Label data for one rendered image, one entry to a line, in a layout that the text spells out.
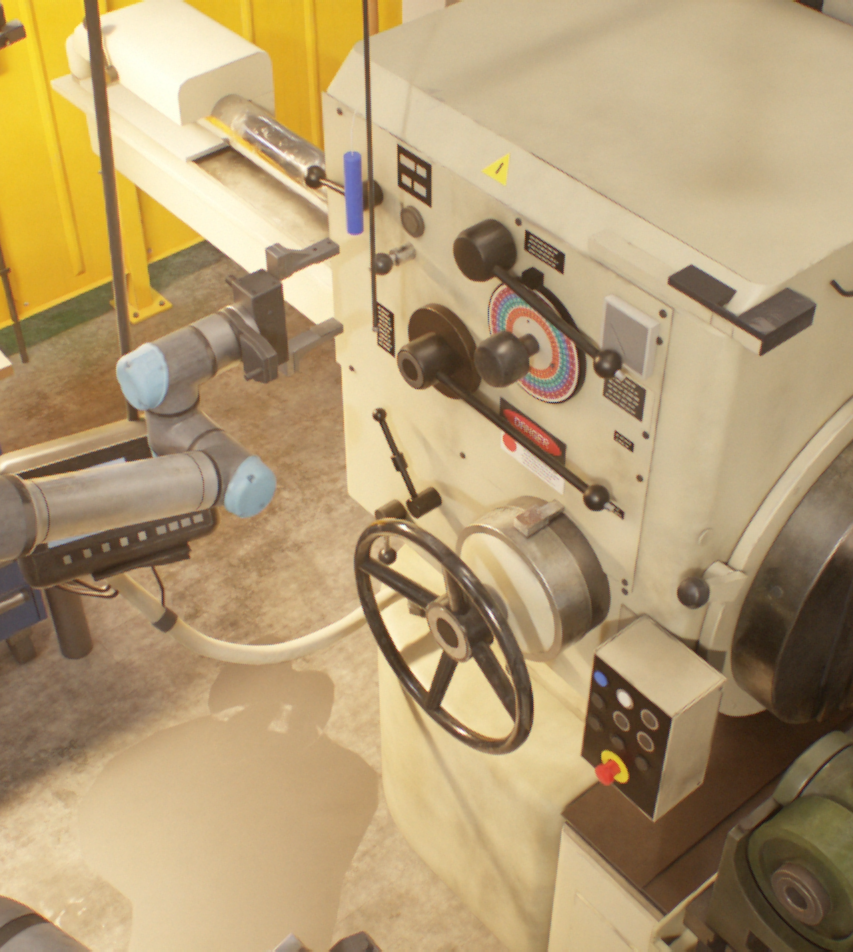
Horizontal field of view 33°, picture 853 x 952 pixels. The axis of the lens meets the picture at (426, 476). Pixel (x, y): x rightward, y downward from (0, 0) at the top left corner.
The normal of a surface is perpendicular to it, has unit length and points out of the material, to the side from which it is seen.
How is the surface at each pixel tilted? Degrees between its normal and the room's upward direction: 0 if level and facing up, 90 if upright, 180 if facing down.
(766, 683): 99
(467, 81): 0
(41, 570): 70
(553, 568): 34
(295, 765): 0
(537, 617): 82
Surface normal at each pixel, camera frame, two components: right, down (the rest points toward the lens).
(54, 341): 0.00, -0.73
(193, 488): 0.73, 0.11
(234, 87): 0.65, 0.52
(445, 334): -0.77, 0.44
